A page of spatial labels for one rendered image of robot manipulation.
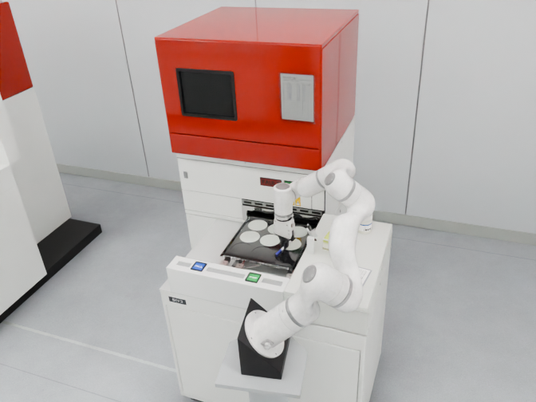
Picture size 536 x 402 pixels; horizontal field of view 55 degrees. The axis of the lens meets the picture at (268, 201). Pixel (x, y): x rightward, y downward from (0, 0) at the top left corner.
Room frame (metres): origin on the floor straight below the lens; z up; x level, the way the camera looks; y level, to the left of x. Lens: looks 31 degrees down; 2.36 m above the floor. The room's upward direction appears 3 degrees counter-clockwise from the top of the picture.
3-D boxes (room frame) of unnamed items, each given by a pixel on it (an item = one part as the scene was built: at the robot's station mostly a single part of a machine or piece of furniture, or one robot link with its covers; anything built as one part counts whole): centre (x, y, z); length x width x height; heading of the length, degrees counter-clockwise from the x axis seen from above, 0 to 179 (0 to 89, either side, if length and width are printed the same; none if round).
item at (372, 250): (1.83, -0.32, 0.89); 0.62 x 0.35 x 0.14; 158
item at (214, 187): (2.34, 0.09, 1.02); 0.82 x 0.03 x 0.40; 68
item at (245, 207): (2.26, -0.06, 0.89); 0.44 x 0.02 x 0.10; 68
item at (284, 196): (2.00, -0.07, 1.17); 0.09 x 0.08 x 0.13; 146
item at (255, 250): (2.06, 0.00, 0.90); 0.34 x 0.34 x 0.01; 68
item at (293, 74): (2.63, -0.02, 1.52); 0.81 x 0.75 x 0.59; 68
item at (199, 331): (1.94, -0.03, 0.41); 0.97 x 0.64 x 0.82; 68
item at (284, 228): (1.99, -0.07, 1.03); 0.10 x 0.07 x 0.11; 51
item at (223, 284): (1.75, 0.20, 0.89); 0.55 x 0.09 x 0.14; 68
